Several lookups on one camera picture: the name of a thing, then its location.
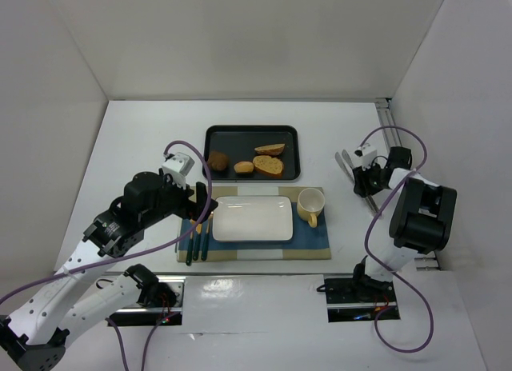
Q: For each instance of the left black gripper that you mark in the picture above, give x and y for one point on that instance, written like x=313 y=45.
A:
x=200 y=199

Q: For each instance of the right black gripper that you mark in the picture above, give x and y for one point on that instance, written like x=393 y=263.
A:
x=361 y=179

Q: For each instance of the metal tongs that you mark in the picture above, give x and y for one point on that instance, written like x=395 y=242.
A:
x=345 y=163

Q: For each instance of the small round bun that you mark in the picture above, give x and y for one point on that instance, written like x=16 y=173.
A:
x=244 y=168

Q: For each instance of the large bread slice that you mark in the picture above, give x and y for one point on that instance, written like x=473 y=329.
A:
x=269 y=166

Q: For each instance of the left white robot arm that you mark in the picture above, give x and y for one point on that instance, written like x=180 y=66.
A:
x=36 y=335

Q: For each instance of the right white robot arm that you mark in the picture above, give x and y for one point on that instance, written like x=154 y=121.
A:
x=422 y=219

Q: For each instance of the dark brown bread roll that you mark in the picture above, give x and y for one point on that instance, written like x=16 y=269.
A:
x=218 y=161

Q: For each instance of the thin bread slice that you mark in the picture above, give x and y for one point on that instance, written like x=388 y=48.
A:
x=271 y=150

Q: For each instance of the white rectangular plate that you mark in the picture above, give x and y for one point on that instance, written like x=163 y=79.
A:
x=253 y=218

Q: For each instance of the yellow mug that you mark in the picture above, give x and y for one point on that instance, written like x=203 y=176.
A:
x=310 y=204

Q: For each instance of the blue beige placemat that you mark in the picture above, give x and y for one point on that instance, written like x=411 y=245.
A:
x=306 y=244

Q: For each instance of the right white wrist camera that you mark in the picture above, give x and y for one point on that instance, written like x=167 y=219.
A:
x=364 y=156

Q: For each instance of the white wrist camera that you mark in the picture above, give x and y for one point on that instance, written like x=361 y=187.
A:
x=364 y=156
x=178 y=166

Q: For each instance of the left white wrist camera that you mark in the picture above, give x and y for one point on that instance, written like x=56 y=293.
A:
x=178 y=166

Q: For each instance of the green handled fork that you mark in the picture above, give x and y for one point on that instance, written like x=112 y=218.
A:
x=197 y=242

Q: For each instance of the green handled knife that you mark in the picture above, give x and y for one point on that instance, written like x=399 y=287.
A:
x=205 y=243

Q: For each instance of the green handled spoon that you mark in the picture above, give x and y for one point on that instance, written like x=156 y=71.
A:
x=190 y=249

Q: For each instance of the aluminium frame rail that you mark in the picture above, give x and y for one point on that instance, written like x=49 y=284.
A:
x=392 y=138

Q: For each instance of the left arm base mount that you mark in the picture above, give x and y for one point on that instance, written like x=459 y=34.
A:
x=167 y=305

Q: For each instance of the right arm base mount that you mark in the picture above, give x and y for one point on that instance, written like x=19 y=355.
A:
x=347 y=301

